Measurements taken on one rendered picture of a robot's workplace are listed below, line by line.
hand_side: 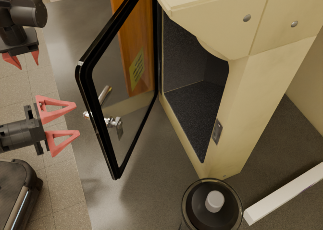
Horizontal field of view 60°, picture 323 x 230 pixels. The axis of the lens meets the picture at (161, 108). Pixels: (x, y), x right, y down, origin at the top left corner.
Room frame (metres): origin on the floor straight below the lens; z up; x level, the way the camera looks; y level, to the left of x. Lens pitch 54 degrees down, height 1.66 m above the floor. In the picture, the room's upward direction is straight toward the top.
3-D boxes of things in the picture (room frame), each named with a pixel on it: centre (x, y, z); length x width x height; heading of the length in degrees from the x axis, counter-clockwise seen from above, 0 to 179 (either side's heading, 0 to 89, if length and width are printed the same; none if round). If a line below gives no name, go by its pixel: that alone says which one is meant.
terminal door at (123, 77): (0.41, 0.07, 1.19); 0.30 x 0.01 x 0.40; 160
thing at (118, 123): (0.30, 0.09, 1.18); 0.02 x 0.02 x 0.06; 70
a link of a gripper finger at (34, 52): (0.57, 0.37, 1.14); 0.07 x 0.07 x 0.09; 23
